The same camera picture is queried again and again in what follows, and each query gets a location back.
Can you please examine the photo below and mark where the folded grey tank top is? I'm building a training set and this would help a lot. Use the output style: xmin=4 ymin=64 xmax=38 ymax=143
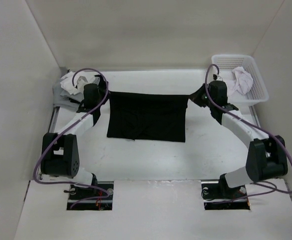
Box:
xmin=52 ymin=79 xmax=84 ymax=112

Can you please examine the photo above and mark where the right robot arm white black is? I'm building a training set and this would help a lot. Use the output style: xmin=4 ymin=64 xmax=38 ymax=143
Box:
xmin=189 ymin=80 xmax=288 ymax=198

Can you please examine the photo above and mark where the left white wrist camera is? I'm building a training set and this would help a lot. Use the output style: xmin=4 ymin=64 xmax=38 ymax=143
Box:
xmin=76 ymin=76 xmax=89 ymax=93

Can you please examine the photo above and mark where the white plastic basket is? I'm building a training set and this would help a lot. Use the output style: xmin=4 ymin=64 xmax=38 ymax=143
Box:
xmin=211 ymin=54 xmax=269 ymax=106

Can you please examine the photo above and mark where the folded black tank top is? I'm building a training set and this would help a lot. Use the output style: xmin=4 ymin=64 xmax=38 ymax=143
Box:
xmin=69 ymin=74 xmax=109 ymax=106

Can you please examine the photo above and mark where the left metal table rail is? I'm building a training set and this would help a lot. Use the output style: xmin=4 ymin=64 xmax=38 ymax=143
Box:
xmin=33 ymin=107 xmax=60 ymax=180

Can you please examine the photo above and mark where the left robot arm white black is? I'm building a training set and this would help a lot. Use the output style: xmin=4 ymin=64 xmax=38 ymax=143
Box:
xmin=34 ymin=75 xmax=109 ymax=200

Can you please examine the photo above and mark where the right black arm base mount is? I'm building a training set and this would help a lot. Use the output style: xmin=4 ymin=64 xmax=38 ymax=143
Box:
xmin=201 ymin=180 xmax=250 ymax=211

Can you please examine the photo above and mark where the black tank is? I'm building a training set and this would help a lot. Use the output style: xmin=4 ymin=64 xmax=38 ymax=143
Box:
xmin=69 ymin=74 xmax=109 ymax=106
xmin=107 ymin=91 xmax=189 ymax=143

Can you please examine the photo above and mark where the white crumpled tank top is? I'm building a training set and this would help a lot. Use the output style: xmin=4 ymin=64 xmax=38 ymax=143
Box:
xmin=225 ymin=66 xmax=254 ymax=97

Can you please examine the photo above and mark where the folded white tank top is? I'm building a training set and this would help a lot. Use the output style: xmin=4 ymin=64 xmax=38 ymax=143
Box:
xmin=60 ymin=71 xmax=98 ymax=96

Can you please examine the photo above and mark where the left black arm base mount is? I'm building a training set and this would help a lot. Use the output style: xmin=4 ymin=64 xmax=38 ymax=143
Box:
xmin=64 ymin=181 xmax=114 ymax=211

